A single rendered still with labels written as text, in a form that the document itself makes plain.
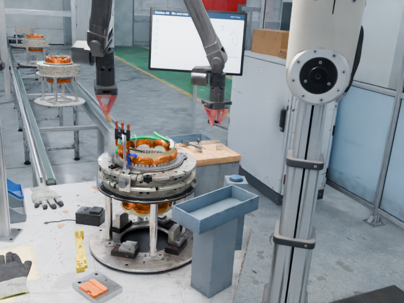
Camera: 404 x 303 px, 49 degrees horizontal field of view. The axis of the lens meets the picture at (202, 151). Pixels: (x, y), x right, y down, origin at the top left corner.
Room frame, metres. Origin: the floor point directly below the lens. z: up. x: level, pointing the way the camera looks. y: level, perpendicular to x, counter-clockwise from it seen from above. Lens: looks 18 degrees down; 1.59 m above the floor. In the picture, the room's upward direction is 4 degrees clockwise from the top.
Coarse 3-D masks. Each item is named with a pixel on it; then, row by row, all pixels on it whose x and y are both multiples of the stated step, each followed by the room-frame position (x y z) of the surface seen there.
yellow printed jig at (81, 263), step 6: (78, 234) 1.36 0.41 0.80; (78, 240) 1.34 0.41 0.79; (78, 246) 1.30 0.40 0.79; (78, 252) 1.26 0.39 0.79; (84, 252) 1.26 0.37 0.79; (78, 258) 1.21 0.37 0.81; (84, 258) 1.21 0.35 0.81; (78, 264) 1.19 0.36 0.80; (84, 264) 1.20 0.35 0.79; (78, 270) 1.16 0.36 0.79; (84, 270) 1.17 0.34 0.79
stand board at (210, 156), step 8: (176, 144) 1.64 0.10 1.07; (208, 144) 1.67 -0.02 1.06; (216, 144) 1.67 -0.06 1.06; (192, 152) 1.56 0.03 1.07; (200, 152) 1.56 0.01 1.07; (208, 152) 1.57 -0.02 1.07; (216, 152) 1.58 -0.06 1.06; (224, 152) 1.58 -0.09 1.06; (232, 152) 1.59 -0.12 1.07; (200, 160) 1.48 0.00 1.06; (208, 160) 1.49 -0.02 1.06; (216, 160) 1.51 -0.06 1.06; (224, 160) 1.53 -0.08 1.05; (232, 160) 1.54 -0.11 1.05; (240, 160) 1.56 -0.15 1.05
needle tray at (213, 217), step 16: (224, 192) 1.24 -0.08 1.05; (240, 192) 1.24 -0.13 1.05; (176, 208) 1.08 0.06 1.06; (192, 208) 1.14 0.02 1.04; (208, 208) 1.17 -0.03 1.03; (224, 208) 1.18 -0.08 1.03; (240, 208) 1.13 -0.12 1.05; (256, 208) 1.19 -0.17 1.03; (192, 224) 1.03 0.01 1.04; (208, 224) 1.04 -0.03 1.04; (224, 224) 1.11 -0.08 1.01; (208, 240) 1.09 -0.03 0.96; (224, 240) 1.11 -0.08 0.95; (192, 256) 1.13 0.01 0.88; (208, 256) 1.09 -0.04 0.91; (224, 256) 1.12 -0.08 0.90; (192, 272) 1.13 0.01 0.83; (208, 272) 1.09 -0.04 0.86; (224, 272) 1.12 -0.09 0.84; (208, 288) 1.08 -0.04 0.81; (224, 288) 1.13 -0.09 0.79
